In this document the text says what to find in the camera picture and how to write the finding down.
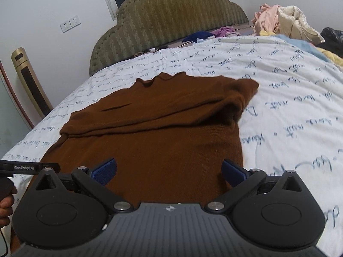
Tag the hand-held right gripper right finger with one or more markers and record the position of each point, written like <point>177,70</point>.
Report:
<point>233,173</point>

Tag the black plastic bag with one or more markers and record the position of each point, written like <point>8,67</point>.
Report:
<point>333,38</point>

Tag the brown knit sweater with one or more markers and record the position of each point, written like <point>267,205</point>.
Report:
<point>160,128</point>

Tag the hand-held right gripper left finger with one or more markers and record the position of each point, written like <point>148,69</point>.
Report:
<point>105,171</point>

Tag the pile of pink cream clothes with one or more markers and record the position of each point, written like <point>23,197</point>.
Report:
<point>300,24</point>

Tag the purple and blue garments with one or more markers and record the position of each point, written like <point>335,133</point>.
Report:
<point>176,43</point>

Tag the olive padded headboard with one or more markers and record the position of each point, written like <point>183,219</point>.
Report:
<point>171,13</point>

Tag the frosted glass door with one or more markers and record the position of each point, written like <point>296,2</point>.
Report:
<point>12,117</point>

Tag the yellow cloth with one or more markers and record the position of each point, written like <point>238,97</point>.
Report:
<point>333,57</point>

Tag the white wall socket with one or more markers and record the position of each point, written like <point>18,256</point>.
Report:
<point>70,24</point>

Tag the light blue cloth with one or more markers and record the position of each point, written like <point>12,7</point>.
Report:
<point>300,45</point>

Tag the white printed blanket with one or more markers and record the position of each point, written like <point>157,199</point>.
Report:
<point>281,99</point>

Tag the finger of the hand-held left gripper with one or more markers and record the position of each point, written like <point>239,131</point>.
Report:
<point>24,167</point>

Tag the purple cloth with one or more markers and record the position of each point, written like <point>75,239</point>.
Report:
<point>226,31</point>

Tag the gold tower air conditioner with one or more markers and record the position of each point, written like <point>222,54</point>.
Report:
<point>30,85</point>

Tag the person's left hand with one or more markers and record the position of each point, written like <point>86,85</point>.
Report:
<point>5,211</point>

